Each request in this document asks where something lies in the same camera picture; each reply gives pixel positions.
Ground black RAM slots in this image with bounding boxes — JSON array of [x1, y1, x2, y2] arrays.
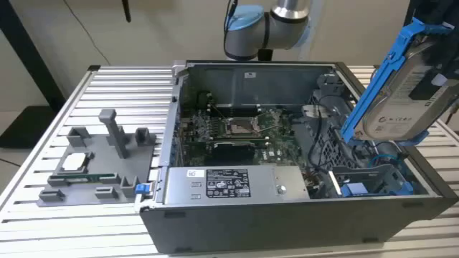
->
[[207, 104, 261, 118]]

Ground silver CPU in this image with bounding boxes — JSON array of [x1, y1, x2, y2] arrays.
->
[[62, 153, 90, 171]]

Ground coloured power supply wires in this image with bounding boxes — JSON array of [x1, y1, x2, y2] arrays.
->
[[301, 168, 323, 190]]

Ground silver power supply unit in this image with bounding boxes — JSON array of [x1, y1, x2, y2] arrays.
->
[[163, 165, 311, 206]]

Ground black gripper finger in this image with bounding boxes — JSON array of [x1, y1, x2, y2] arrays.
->
[[408, 76, 448, 101]]

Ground long black case wire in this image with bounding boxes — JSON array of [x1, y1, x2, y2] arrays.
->
[[308, 94, 359, 173]]

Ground thin metal locking lever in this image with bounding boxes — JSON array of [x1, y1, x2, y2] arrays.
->
[[209, 104, 227, 119]]

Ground thin dark wall cable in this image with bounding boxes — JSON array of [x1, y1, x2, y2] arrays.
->
[[65, 0, 112, 67]]

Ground black upright post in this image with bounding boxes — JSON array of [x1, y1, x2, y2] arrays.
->
[[0, 0, 68, 108]]

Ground green motherboard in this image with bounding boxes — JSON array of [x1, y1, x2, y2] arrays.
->
[[179, 106, 309, 167]]

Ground green RAM stick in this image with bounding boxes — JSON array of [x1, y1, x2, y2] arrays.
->
[[52, 173, 117, 181]]

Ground black arm joint cable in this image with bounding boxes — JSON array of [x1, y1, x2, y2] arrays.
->
[[224, 0, 240, 35]]

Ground CPU socket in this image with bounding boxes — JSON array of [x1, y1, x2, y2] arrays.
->
[[224, 117, 257, 137]]

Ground light blue disk wire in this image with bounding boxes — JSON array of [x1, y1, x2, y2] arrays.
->
[[368, 152, 408, 175]]

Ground blue disk carrier handle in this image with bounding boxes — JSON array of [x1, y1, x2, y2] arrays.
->
[[340, 182, 368, 195]]

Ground metal socket cover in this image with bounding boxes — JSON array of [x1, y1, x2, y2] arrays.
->
[[252, 111, 284, 132]]

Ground grey perforated drive cage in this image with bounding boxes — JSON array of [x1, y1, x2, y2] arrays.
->
[[293, 88, 380, 173]]

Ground hard disk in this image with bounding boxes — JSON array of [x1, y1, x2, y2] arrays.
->
[[339, 17, 456, 148]]

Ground black hanging antenna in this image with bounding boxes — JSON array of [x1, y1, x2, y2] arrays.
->
[[120, 0, 132, 24]]

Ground black open PC case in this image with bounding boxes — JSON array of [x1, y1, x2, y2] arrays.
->
[[134, 59, 459, 255]]

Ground black motherboard power plug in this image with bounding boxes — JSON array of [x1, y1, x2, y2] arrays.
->
[[196, 90, 213, 108]]

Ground black graphics card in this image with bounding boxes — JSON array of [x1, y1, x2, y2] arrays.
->
[[212, 140, 257, 165]]

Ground grey parts rack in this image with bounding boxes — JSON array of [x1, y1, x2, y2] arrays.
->
[[37, 109, 161, 207]]

